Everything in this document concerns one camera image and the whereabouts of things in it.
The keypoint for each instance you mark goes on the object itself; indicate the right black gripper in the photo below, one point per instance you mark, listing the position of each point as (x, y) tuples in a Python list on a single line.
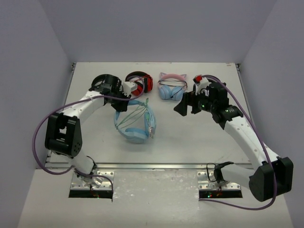
[(182, 108)]

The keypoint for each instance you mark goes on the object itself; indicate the red and black headphones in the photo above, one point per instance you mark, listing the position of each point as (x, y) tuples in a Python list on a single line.
[(143, 81)]

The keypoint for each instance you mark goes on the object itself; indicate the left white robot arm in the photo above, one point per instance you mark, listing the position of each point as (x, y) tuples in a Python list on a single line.
[(64, 135)]

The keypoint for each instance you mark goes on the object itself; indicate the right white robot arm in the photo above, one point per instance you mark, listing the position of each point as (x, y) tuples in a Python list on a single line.
[(271, 175)]

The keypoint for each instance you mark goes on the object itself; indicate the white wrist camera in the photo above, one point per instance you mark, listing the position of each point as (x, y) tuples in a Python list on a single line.
[(128, 87), (202, 82)]

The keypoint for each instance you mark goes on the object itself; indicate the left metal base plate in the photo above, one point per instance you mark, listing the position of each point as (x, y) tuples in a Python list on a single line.
[(98, 187)]

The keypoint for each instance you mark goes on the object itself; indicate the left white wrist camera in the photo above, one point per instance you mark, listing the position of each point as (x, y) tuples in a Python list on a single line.
[(128, 87)]

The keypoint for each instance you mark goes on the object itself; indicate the aluminium table edge rail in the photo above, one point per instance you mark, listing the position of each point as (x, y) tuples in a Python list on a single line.
[(152, 166)]

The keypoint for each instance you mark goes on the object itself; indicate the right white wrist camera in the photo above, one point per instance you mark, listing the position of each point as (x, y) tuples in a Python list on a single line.
[(202, 82)]

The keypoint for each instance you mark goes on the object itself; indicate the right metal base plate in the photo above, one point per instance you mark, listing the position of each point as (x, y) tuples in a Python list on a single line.
[(210, 189)]

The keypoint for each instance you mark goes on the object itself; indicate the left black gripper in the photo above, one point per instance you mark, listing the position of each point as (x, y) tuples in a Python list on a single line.
[(119, 103)]

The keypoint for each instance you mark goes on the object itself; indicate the blue pink cat-ear headphones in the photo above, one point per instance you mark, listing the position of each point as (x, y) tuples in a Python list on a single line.
[(172, 86)]

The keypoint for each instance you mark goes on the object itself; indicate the metal base plate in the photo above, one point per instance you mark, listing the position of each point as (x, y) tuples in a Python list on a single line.
[(210, 189), (98, 187)]

